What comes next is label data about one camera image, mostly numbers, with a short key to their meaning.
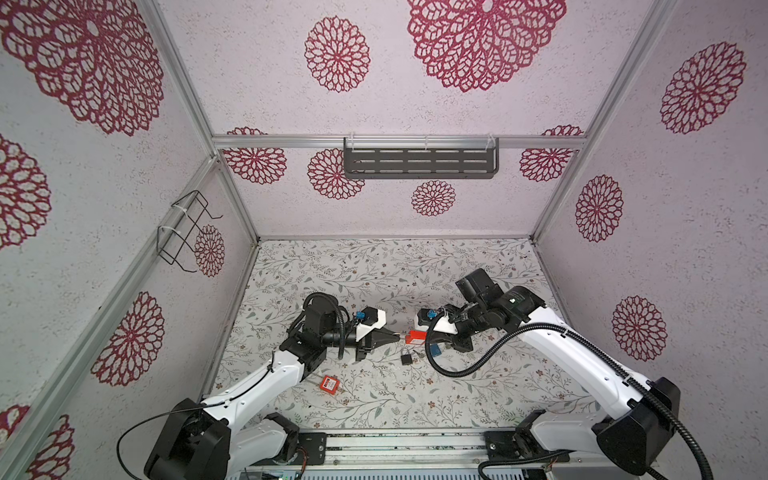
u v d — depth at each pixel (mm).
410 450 754
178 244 745
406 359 898
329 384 832
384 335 679
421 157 942
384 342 696
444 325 627
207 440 395
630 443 384
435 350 899
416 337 675
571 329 475
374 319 605
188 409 419
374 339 660
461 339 640
